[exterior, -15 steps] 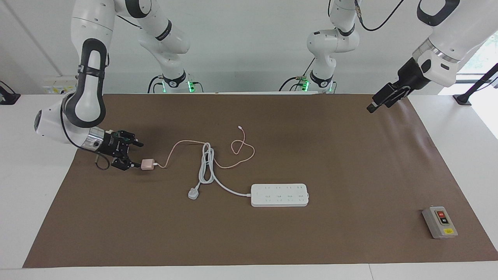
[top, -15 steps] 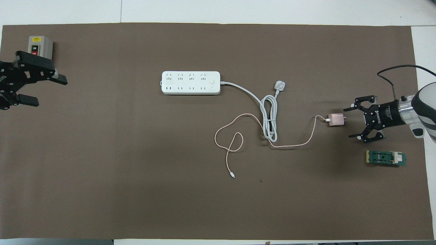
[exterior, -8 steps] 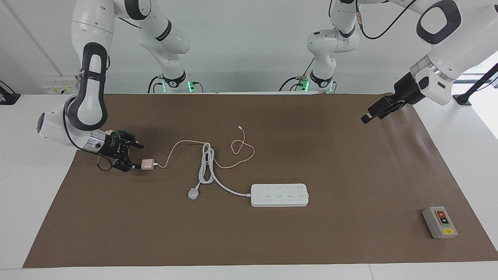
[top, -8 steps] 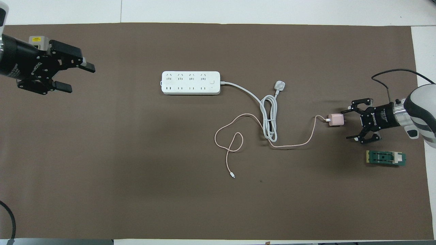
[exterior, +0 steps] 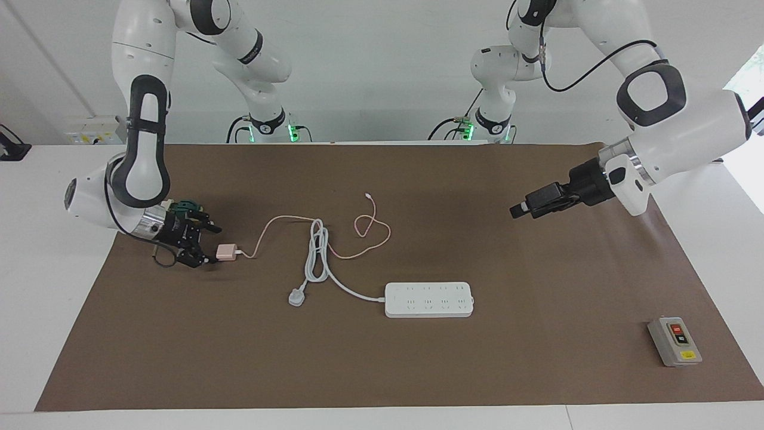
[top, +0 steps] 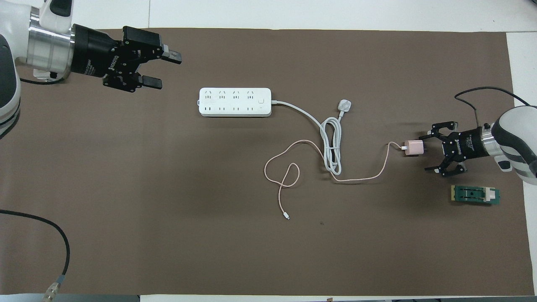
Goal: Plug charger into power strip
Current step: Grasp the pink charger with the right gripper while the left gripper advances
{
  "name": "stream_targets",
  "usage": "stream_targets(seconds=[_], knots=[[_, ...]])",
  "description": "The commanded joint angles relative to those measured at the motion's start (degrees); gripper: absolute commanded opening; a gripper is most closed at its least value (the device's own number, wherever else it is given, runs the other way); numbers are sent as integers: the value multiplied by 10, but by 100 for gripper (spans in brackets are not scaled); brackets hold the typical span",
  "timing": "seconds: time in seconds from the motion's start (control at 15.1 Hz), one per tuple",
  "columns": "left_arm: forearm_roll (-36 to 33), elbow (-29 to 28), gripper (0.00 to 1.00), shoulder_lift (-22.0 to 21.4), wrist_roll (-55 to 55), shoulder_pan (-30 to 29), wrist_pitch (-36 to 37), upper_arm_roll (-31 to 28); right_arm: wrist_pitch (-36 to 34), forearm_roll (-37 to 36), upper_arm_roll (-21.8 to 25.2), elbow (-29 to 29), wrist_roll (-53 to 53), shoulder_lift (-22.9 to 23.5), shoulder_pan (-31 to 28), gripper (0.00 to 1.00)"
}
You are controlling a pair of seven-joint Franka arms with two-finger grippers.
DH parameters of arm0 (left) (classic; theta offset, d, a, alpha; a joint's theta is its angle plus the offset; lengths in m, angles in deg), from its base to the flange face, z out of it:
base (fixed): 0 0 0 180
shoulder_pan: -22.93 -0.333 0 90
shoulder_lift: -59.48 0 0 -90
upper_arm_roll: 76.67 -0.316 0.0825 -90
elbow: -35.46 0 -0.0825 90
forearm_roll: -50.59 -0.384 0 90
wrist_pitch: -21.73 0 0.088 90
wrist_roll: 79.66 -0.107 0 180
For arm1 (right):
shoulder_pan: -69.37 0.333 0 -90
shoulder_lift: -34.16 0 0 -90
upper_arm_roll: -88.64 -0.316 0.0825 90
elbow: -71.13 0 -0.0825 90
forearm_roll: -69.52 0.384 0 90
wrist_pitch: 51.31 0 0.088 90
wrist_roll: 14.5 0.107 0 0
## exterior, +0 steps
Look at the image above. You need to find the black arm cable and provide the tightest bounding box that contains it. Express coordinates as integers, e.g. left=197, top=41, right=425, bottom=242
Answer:
left=506, top=0, right=664, bottom=94
left=104, top=173, right=180, bottom=268

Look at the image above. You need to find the white power strip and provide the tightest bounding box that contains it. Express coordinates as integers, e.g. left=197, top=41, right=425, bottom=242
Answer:
left=384, top=282, right=475, bottom=318

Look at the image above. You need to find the white wall socket box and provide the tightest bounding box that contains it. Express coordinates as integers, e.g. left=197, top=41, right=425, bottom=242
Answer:
left=64, top=115, right=124, bottom=145

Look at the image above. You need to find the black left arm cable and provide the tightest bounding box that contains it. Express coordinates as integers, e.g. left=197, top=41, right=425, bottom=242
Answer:
left=506, top=0, right=664, bottom=94

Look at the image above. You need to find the brown table mat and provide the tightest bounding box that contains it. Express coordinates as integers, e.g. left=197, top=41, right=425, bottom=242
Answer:
left=35, top=142, right=764, bottom=411

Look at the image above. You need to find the green knife switch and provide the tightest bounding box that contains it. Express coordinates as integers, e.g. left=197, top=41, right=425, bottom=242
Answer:
left=169, top=200, right=207, bottom=219

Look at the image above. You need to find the black base cable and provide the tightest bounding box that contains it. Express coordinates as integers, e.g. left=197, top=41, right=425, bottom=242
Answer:
left=226, top=115, right=254, bottom=144
left=427, top=90, right=481, bottom=142

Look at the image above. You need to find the white power strip cord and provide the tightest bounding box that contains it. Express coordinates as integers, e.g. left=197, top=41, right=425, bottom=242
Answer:
left=303, top=219, right=387, bottom=302

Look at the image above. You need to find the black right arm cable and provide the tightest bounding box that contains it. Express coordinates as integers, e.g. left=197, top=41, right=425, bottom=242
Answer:
left=104, top=173, right=180, bottom=268

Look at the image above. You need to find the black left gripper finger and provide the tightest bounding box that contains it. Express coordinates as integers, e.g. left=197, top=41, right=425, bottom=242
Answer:
left=523, top=181, right=568, bottom=210
left=509, top=196, right=577, bottom=219

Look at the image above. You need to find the grey on-off switch box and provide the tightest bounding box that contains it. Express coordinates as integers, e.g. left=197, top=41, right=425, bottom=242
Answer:
left=648, top=317, right=703, bottom=367

